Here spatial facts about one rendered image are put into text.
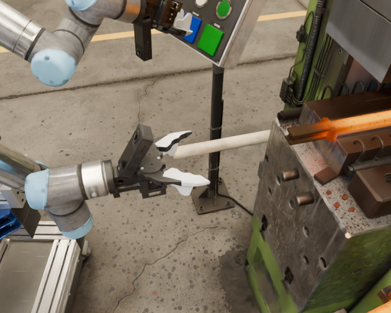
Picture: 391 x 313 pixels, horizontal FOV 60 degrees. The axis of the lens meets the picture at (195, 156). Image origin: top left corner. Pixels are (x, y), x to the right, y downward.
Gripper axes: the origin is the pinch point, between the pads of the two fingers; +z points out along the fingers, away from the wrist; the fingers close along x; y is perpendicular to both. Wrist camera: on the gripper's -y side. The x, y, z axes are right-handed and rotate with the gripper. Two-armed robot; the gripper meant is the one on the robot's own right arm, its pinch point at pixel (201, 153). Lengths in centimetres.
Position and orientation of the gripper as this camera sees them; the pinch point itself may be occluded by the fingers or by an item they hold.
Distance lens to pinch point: 72.3
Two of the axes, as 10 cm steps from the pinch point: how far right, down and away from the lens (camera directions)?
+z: 9.7, -1.8, 1.7
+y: 0.0, 6.8, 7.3
